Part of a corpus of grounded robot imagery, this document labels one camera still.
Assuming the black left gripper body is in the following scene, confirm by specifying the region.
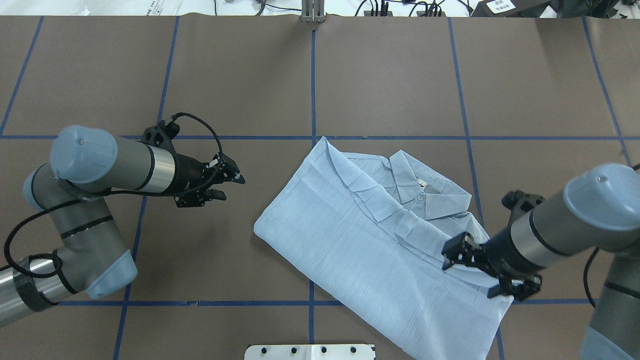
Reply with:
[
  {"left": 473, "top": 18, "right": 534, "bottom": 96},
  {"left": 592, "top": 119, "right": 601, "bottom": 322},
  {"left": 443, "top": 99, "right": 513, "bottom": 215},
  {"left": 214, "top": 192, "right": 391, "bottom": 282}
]
[{"left": 173, "top": 153, "right": 213, "bottom": 208}]

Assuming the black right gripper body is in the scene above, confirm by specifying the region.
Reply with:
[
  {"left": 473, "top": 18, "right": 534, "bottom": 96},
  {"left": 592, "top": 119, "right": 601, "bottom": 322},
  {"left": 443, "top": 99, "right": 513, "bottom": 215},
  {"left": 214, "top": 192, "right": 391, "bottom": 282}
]
[{"left": 481, "top": 235, "right": 542, "bottom": 301}]

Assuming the light blue button-up shirt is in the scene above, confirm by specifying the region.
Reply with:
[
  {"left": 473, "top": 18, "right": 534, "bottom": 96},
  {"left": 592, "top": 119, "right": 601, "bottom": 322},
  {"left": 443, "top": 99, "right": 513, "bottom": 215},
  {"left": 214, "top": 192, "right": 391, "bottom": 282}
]
[{"left": 254, "top": 137, "right": 513, "bottom": 360}]

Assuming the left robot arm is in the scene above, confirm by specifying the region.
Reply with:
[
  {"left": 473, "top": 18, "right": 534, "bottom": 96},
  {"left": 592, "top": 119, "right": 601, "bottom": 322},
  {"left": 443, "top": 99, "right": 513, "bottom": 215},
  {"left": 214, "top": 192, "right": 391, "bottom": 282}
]
[{"left": 1, "top": 123, "right": 246, "bottom": 327}]

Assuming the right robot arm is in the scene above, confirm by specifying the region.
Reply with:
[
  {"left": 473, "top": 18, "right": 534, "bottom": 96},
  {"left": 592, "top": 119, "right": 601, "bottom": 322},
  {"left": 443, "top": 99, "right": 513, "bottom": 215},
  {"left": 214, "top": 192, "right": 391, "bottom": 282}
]
[{"left": 441, "top": 162, "right": 640, "bottom": 360}]

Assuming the black box with label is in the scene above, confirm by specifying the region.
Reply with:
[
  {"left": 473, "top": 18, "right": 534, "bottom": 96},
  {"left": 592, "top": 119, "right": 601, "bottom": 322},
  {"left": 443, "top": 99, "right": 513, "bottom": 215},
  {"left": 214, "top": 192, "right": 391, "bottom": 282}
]
[{"left": 471, "top": 0, "right": 552, "bottom": 18}]

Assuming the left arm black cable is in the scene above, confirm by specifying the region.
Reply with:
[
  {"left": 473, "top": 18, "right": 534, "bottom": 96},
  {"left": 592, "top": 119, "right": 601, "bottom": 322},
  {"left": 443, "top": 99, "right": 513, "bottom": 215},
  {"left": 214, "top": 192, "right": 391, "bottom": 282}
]
[{"left": 4, "top": 112, "right": 224, "bottom": 281}]

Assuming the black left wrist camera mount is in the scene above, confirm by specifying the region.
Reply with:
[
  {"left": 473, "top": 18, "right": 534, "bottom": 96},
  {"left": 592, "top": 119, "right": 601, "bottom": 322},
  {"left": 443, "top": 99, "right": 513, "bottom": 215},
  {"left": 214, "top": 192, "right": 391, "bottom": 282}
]
[{"left": 140, "top": 119, "right": 181, "bottom": 152}]

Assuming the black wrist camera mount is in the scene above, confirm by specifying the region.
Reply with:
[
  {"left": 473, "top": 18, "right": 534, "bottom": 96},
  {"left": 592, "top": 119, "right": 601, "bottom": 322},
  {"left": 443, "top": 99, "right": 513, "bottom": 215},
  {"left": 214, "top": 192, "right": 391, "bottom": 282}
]
[
  {"left": 140, "top": 119, "right": 181, "bottom": 152},
  {"left": 501, "top": 190, "right": 546, "bottom": 224}
]

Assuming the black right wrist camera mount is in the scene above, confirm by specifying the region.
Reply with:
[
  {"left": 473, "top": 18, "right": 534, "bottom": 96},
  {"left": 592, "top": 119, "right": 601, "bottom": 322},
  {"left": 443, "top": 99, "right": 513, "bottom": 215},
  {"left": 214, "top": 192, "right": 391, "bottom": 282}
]
[{"left": 501, "top": 190, "right": 546, "bottom": 224}]

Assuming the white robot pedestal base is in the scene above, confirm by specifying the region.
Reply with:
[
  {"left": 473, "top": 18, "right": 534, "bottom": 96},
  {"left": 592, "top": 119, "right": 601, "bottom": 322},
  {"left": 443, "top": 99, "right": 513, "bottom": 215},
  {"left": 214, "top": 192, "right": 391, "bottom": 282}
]
[{"left": 243, "top": 343, "right": 377, "bottom": 360}]

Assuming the aluminium frame post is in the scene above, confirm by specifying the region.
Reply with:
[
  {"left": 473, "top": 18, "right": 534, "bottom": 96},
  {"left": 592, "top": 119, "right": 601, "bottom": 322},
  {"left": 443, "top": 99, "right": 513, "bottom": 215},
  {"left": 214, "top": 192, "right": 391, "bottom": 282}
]
[{"left": 301, "top": 0, "right": 326, "bottom": 24}]

